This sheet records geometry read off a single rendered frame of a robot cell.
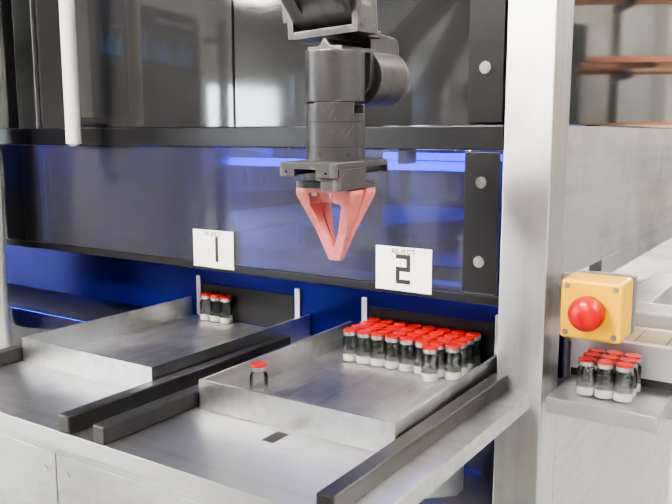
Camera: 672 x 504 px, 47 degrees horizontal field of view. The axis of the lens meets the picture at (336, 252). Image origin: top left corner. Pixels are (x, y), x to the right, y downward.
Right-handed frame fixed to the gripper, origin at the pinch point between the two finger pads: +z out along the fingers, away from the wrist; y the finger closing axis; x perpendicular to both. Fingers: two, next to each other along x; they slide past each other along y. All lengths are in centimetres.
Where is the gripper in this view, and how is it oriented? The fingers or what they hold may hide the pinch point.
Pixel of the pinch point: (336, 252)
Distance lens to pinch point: 77.1
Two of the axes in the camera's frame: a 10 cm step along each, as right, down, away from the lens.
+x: -8.4, -0.9, 5.4
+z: 0.0, 9.8, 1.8
